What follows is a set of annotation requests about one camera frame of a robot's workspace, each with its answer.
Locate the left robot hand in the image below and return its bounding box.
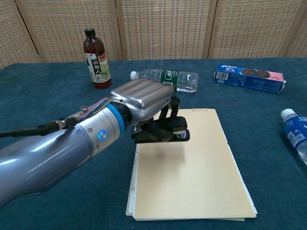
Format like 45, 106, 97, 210
109, 79, 188, 142

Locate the black small device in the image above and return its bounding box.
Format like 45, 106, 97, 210
130, 115, 190, 144

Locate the clear green-label water bottle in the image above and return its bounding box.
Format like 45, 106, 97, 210
130, 68, 200, 93

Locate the dark brown tea bottle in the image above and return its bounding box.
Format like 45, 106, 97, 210
83, 27, 113, 90

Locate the woven bamboo folding screen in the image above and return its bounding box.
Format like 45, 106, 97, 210
0, 0, 307, 71

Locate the beige paper notepad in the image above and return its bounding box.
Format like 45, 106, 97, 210
125, 108, 258, 221

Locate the blue cookie box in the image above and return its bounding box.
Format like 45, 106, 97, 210
213, 63, 287, 95

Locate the blue felt table mat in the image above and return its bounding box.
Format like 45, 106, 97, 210
0, 56, 307, 230

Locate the blue-label drink bottle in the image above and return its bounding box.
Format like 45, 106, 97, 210
280, 108, 307, 168

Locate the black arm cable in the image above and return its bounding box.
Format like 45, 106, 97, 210
0, 105, 89, 138

